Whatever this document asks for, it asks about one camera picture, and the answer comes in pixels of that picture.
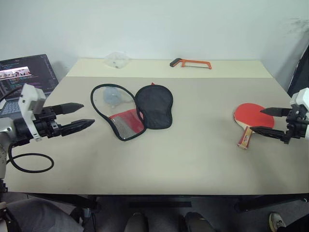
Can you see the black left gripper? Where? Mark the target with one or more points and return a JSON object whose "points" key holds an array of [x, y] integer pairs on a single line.
{"points": [[47, 125]]}

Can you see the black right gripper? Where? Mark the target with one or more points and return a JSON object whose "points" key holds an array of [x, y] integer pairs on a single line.
{"points": [[295, 125]]}

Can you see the red table tennis paddle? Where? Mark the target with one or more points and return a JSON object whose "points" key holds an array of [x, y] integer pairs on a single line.
{"points": [[251, 116]]}

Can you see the black and red paddle case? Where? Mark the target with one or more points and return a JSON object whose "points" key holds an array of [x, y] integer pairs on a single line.
{"points": [[154, 108]]}

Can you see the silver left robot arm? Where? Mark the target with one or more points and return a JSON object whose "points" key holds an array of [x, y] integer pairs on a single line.
{"points": [[21, 130]]}

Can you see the crumpled clear plastic wrap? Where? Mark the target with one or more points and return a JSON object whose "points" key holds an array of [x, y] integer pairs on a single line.
{"points": [[111, 96]]}

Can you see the black panel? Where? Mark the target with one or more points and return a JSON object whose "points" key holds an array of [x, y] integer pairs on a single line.
{"points": [[301, 72]]}

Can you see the grey open laptop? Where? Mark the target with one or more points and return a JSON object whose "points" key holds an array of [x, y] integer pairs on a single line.
{"points": [[36, 72]]}

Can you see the clear plastic bag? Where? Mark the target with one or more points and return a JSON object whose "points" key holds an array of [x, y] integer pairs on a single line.
{"points": [[117, 60]]}

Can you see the grey sneaker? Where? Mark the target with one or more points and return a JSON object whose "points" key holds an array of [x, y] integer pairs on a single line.
{"points": [[275, 221]]}

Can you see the grey trouser leg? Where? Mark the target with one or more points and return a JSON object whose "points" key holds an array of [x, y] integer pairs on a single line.
{"points": [[36, 217]]}

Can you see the orange hacksaw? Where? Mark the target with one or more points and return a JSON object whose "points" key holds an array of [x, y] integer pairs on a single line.
{"points": [[175, 63]]}

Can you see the dark rounded shape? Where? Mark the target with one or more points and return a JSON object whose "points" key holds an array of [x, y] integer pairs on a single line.
{"points": [[136, 223]]}

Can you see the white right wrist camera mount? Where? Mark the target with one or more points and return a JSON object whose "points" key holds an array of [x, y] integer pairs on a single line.
{"points": [[301, 97]]}

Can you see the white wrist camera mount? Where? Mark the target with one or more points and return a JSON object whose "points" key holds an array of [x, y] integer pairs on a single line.
{"points": [[301, 97], [29, 96]]}

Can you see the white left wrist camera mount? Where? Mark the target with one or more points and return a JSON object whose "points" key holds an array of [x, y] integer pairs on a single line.
{"points": [[29, 96]]}

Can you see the black table frame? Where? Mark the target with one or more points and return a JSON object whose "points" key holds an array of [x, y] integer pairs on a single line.
{"points": [[159, 204]]}

